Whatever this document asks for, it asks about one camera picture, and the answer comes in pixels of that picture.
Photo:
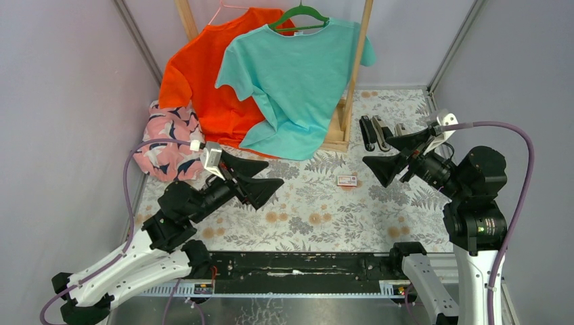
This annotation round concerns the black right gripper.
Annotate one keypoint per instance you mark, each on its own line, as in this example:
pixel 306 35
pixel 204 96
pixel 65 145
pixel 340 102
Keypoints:
pixel 387 166

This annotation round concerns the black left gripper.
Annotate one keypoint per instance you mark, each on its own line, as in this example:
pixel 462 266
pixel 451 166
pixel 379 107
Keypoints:
pixel 256 191

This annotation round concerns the beige and black stapler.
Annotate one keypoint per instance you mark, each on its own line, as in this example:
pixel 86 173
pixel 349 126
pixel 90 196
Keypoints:
pixel 383 132

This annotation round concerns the red staple box sleeve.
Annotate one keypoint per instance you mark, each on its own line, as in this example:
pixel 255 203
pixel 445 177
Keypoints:
pixel 347 181

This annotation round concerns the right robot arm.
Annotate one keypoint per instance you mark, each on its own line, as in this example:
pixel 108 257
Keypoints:
pixel 473 220

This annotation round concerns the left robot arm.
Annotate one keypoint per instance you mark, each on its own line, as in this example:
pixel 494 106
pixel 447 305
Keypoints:
pixel 164 247

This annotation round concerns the wooden rack base tray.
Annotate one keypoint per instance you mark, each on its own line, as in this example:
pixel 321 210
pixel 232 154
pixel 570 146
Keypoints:
pixel 338 136

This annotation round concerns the orange t-shirt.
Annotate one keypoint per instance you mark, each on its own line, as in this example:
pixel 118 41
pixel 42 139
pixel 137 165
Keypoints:
pixel 190 76

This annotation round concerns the pink bird-pattern cloth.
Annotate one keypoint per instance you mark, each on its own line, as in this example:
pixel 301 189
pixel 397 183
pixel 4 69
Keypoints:
pixel 170 158

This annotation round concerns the teal t-shirt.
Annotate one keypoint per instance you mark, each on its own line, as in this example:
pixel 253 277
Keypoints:
pixel 296 82

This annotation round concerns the green clothes hanger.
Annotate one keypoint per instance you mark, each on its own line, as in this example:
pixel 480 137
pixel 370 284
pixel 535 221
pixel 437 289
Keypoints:
pixel 298 18

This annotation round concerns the pink clothes hanger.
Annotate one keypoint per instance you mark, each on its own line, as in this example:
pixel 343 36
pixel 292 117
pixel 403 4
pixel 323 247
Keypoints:
pixel 222 6

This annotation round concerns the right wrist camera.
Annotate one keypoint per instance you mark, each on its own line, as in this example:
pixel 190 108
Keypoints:
pixel 436 122

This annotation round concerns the wooden rack right post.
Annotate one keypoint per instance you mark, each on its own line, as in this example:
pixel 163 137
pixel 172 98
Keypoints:
pixel 365 20

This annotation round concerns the wooden rack post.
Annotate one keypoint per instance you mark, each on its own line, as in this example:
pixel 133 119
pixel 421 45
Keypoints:
pixel 365 20
pixel 187 18

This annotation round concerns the wooden rack left post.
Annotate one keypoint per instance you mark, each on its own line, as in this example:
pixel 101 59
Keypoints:
pixel 187 18

